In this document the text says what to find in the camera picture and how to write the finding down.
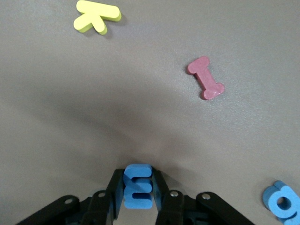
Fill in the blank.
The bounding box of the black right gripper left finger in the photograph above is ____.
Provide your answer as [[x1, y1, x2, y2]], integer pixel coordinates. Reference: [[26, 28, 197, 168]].
[[14, 168, 125, 225]]

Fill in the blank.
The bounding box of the blue foam letter g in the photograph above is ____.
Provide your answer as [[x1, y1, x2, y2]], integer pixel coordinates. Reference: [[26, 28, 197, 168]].
[[262, 180, 300, 225]]

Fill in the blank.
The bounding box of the blue foam letter m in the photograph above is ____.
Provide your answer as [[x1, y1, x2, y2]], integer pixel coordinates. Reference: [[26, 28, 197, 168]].
[[123, 163, 154, 210]]

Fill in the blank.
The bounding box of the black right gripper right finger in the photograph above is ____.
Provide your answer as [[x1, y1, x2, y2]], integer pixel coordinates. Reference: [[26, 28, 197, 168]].
[[152, 169, 256, 225]]

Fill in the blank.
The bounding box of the dark red foam letter I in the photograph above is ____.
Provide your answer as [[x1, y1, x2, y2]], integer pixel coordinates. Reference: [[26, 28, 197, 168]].
[[187, 55, 225, 101]]

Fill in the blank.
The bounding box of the yellow foam letter K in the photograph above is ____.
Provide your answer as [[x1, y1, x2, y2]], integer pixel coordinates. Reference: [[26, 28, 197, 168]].
[[73, 0, 122, 36]]

